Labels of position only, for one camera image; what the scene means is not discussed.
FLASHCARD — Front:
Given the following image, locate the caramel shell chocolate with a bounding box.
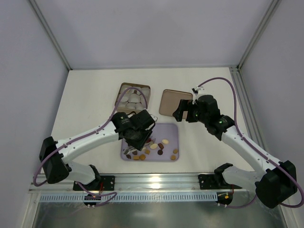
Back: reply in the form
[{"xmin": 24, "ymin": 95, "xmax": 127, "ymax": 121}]
[{"xmin": 140, "ymin": 154, "xmax": 146, "ymax": 160}]

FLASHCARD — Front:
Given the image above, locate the caramel ribbed chocolate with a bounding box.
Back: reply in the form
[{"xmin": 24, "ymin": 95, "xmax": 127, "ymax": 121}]
[{"xmin": 133, "ymin": 155, "xmax": 140, "ymax": 160}]

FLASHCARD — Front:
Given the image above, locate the white slotted cable duct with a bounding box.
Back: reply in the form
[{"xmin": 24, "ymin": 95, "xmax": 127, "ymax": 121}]
[{"xmin": 39, "ymin": 191, "xmax": 218, "ymax": 203}]

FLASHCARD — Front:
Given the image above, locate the left black mount plate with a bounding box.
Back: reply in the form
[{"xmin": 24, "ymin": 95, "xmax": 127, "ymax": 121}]
[{"xmin": 83, "ymin": 175, "xmax": 115, "ymax": 191}]

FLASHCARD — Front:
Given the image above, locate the aluminium rail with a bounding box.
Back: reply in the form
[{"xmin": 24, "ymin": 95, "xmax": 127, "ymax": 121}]
[{"xmin": 29, "ymin": 172, "xmax": 247, "ymax": 192}]

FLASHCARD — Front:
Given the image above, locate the white swirl oval chocolate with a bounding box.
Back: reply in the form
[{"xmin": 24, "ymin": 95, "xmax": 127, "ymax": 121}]
[{"xmin": 162, "ymin": 139, "xmax": 169, "ymax": 144}]

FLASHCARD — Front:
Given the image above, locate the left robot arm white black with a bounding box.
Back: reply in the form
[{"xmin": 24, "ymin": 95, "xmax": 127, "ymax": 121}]
[{"xmin": 39, "ymin": 110, "xmax": 157, "ymax": 191}]

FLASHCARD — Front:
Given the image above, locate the right black mount plate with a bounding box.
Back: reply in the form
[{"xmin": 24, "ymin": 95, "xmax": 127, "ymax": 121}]
[{"xmin": 198, "ymin": 174, "xmax": 218, "ymax": 190}]

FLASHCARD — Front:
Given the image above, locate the purple plastic tray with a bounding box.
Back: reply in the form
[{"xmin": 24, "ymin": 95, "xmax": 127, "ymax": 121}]
[{"xmin": 120, "ymin": 123, "xmax": 180, "ymax": 162}]

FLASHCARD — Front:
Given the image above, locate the brown tin lid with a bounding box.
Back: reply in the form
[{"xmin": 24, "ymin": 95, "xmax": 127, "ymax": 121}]
[{"xmin": 159, "ymin": 89, "xmax": 193, "ymax": 117}]

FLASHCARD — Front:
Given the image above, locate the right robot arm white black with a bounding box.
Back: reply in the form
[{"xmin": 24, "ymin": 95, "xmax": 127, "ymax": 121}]
[{"xmin": 173, "ymin": 95, "xmax": 300, "ymax": 209}]

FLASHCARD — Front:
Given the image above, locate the brown tin box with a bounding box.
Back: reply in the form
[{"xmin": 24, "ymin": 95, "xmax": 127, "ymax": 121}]
[{"xmin": 114, "ymin": 83, "xmax": 151, "ymax": 114}]

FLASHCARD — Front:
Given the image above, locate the black mount plate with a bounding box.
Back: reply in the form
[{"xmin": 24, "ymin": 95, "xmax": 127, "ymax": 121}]
[
  {"xmin": 198, "ymin": 174, "xmax": 218, "ymax": 190},
  {"xmin": 83, "ymin": 175, "xmax": 115, "ymax": 191}
]

